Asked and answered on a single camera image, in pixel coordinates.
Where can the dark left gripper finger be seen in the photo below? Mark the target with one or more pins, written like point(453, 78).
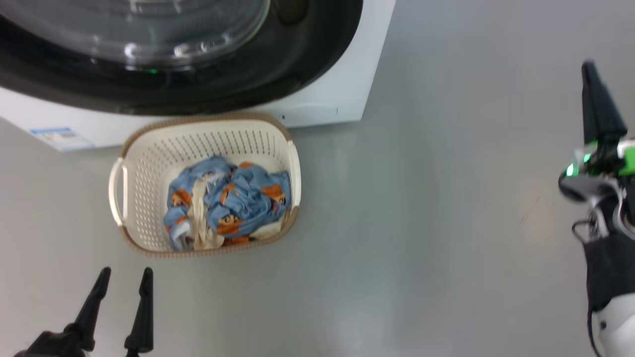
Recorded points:
point(92, 307)
point(142, 312)

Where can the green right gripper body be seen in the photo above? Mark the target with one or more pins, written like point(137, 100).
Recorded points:
point(626, 156)

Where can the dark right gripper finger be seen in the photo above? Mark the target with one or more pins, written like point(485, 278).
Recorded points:
point(600, 106)

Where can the beige cloth garment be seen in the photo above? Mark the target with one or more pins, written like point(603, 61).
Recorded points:
point(201, 218)

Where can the blue garment with orange print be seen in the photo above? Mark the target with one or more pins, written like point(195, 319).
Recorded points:
point(248, 198)

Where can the dark glass washing machine door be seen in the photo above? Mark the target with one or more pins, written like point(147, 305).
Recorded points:
point(317, 49)

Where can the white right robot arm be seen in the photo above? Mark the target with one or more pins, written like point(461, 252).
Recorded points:
point(610, 267)

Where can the cream perforated laundry basket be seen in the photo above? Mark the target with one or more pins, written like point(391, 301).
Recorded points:
point(149, 163)

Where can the white front-load washing machine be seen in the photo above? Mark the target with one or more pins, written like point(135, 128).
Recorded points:
point(337, 94)

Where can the blue white energy label sticker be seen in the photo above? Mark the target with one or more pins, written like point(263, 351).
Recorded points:
point(59, 139)

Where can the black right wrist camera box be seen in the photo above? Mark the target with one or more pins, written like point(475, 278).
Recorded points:
point(585, 188)

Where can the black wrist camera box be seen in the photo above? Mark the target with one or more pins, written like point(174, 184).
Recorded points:
point(47, 346)
point(585, 188)

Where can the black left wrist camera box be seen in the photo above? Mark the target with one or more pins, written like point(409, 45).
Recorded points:
point(47, 346)

